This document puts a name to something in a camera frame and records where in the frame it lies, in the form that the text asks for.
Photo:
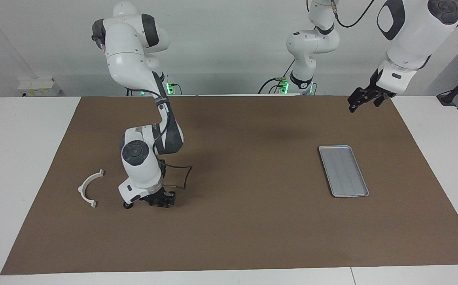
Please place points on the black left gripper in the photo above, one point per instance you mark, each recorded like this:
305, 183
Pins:
375, 89

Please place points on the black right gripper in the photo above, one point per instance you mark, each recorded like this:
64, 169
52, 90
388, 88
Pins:
161, 194

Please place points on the large black bearing gear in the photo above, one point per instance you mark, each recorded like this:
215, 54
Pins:
127, 206

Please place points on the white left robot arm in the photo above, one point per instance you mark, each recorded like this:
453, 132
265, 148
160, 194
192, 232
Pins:
415, 35

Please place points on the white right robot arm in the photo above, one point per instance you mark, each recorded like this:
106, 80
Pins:
134, 59

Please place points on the silver metal tray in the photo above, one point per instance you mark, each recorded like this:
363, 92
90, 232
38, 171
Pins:
343, 174

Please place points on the brown table mat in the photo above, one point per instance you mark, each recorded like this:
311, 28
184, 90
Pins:
252, 229

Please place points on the white box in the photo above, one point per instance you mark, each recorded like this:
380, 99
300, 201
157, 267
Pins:
35, 85

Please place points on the white curved plastic bracket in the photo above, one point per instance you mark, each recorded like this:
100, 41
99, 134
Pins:
80, 190

